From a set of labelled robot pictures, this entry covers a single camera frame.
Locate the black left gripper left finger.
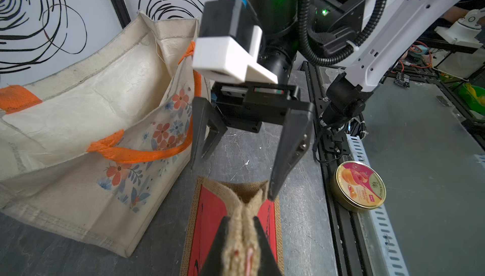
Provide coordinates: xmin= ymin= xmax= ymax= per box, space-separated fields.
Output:
xmin=200 ymin=216 xmax=231 ymax=276

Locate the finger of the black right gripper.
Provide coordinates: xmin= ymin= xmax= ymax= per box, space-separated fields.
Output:
xmin=190 ymin=97 xmax=227 ymax=169
xmin=267 ymin=102 xmax=314 ymax=201

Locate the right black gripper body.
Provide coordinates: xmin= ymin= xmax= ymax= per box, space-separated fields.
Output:
xmin=212 ymin=82 xmax=314 ymax=133

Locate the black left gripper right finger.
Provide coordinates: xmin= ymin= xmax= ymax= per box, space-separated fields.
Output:
xmin=253 ymin=217 xmax=282 ymax=276

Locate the red Christmas jute bag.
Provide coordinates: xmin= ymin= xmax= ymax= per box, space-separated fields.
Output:
xmin=180 ymin=176 xmax=285 ymax=275

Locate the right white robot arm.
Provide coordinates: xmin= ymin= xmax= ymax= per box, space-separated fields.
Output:
xmin=189 ymin=0 xmax=459 ymax=200

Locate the cream floral canvas tote bag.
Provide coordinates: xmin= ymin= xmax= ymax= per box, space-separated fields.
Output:
xmin=1 ymin=13 xmax=210 ymax=257

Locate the round candy tin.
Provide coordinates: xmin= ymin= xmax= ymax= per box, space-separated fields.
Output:
xmin=330 ymin=161 xmax=386 ymax=213

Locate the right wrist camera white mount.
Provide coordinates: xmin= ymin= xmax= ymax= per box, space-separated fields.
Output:
xmin=191 ymin=0 xmax=279 ymax=86

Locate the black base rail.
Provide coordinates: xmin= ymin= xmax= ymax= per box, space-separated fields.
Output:
xmin=301 ymin=61 xmax=374 ymax=275

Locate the white slotted cable duct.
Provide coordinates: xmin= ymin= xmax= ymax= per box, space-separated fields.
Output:
xmin=345 ymin=134 xmax=410 ymax=276

